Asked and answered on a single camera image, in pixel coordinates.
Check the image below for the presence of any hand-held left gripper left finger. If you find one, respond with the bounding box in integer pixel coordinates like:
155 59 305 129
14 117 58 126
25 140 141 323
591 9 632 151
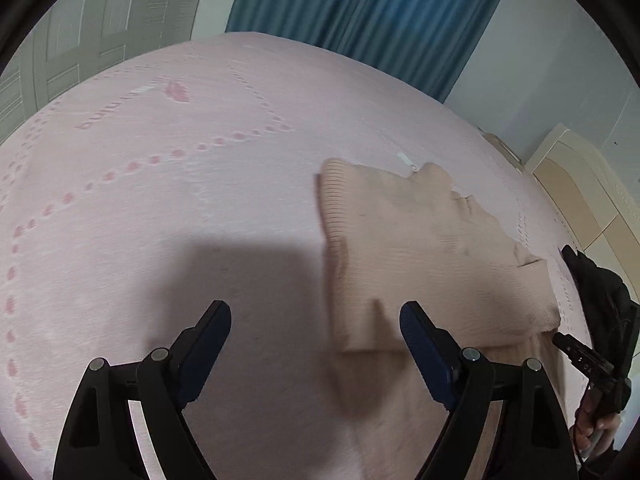
52 300 232 480

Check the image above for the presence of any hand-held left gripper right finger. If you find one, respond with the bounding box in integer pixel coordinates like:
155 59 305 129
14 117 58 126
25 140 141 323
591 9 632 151
399 301 581 480

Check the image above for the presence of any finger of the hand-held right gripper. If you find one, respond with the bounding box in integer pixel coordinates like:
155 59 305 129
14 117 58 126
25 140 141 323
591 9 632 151
552 332 608 380

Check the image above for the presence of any beige knit sweater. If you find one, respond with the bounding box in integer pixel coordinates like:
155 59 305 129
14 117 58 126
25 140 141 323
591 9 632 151
315 158 591 480

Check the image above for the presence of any person's right hand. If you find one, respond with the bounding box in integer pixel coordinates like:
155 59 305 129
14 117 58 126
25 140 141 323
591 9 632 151
572 389 623 462

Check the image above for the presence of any pink patterned bed sheet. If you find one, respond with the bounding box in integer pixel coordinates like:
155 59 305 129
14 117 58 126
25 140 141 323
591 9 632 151
0 32 601 480

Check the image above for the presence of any beige wooden headboard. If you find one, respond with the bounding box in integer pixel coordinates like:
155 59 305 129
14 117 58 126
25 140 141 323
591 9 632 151
522 122 640 306

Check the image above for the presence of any blue curtain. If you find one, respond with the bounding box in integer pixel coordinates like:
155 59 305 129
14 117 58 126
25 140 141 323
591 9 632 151
225 0 518 103

